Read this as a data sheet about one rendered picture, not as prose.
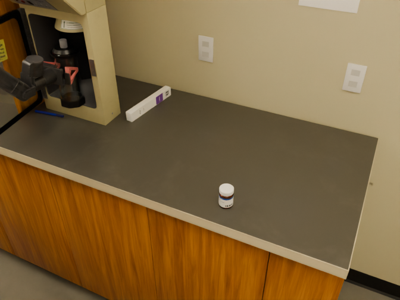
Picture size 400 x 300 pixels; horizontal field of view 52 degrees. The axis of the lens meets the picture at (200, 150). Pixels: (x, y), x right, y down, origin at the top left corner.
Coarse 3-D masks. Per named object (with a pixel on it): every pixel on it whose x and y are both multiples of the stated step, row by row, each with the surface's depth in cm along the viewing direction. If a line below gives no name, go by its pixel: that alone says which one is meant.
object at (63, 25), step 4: (56, 20) 156; (60, 20) 153; (64, 20) 152; (56, 24) 156; (60, 24) 153; (64, 24) 153; (68, 24) 152; (72, 24) 152; (76, 24) 152; (80, 24) 153; (56, 28) 155; (60, 28) 154; (64, 28) 153; (68, 28) 152; (72, 28) 152; (76, 28) 153; (80, 28) 153; (68, 32) 153; (72, 32) 153; (76, 32) 153
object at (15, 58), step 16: (0, 16) 146; (0, 32) 147; (16, 32) 154; (0, 48) 148; (16, 48) 156; (0, 64) 150; (16, 64) 158; (0, 96) 153; (0, 112) 155; (16, 112) 163
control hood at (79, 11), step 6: (12, 0) 148; (48, 0) 136; (54, 0) 134; (60, 0) 132; (66, 0) 132; (72, 0) 134; (78, 0) 137; (54, 6) 140; (60, 6) 138; (66, 6) 136; (72, 6) 135; (78, 6) 138; (84, 6) 140; (72, 12) 141; (78, 12) 139; (84, 12) 141
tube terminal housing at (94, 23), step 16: (96, 0) 145; (48, 16) 151; (64, 16) 147; (80, 16) 144; (96, 16) 147; (96, 32) 150; (96, 48) 152; (96, 64) 155; (112, 64) 164; (96, 80) 158; (112, 80) 167; (48, 96) 177; (96, 96) 163; (112, 96) 170; (64, 112) 178; (80, 112) 173; (96, 112) 169; (112, 112) 173
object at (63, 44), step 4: (60, 40) 154; (64, 40) 154; (60, 44) 155; (64, 44) 155; (68, 44) 159; (56, 48) 155; (60, 48) 156; (64, 48) 156; (68, 48) 156; (72, 48) 156; (56, 52) 154; (60, 52) 154; (64, 52) 154; (68, 52) 155; (72, 52) 155
